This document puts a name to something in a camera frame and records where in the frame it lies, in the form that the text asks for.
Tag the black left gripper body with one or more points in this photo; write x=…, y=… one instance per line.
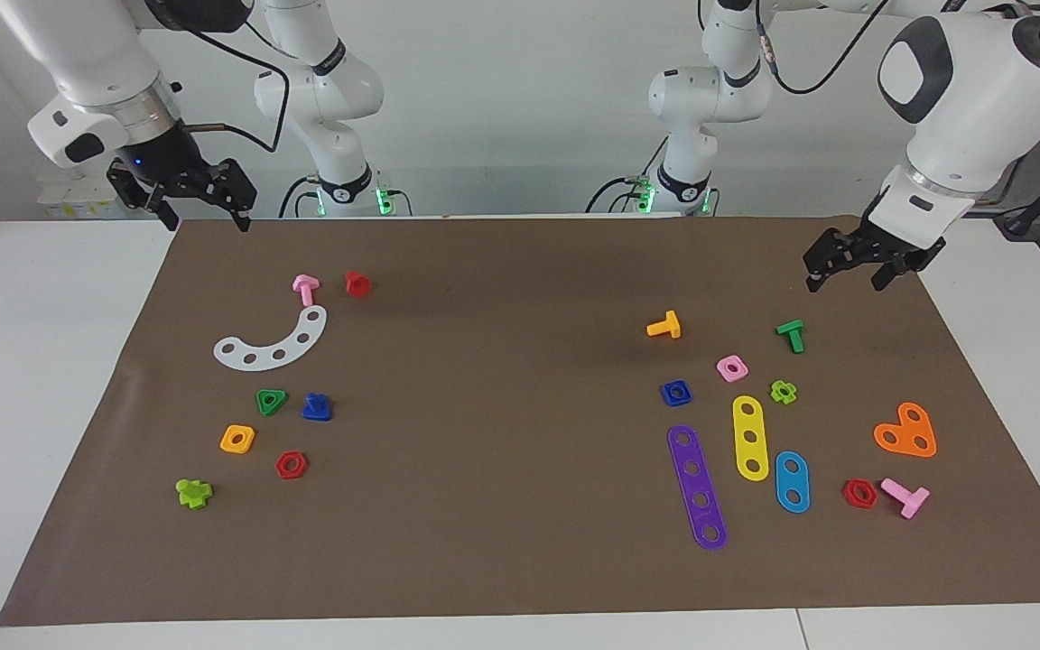
x=872, y=244

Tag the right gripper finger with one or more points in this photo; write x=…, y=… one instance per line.
x=168, y=212
x=241, y=214

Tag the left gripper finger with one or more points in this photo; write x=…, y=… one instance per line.
x=886, y=275
x=816, y=275

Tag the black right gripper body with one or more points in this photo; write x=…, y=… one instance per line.
x=159, y=155

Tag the blue square nut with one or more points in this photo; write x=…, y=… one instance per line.
x=667, y=397

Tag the blue plastic screw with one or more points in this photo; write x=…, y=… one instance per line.
x=317, y=412

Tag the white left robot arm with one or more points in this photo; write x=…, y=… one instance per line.
x=962, y=99

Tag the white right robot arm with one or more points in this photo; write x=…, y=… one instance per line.
x=87, y=54

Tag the green plastic screw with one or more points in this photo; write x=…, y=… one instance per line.
x=793, y=336

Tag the pink plastic screw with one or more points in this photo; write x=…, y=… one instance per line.
x=305, y=289
x=913, y=501

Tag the lime green cross nut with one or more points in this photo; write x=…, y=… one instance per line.
x=775, y=394

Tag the pink square nut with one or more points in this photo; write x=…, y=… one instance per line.
x=723, y=372

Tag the red plastic screw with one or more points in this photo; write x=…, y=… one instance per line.
x=357, y=283

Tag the white curved perforated plate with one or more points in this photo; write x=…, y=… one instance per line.
x=290, y=347

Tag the orange plastic screw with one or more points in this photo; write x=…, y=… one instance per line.
x=670, y=327

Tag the orange heart-shaped plate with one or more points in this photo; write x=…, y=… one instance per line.
x=906, y=433

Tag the yellow three-hole strip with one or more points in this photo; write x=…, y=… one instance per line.
x=747, y=422

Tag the green triangle nut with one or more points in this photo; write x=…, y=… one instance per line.
x=264, y=408

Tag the blue two-hole strip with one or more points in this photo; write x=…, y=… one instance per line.
x=792, y=483

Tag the red hexagon nut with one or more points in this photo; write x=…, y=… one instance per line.
x=848, y=495
x=281, y=469

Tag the orange square nut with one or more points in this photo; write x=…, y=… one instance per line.
x=227, y=444

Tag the purple four-hole strip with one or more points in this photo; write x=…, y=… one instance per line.
x=697, y=484

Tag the lime green cross screw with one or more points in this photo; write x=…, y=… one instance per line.
x=192, y=494

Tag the brown table mat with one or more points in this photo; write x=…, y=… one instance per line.
x=484, y=524

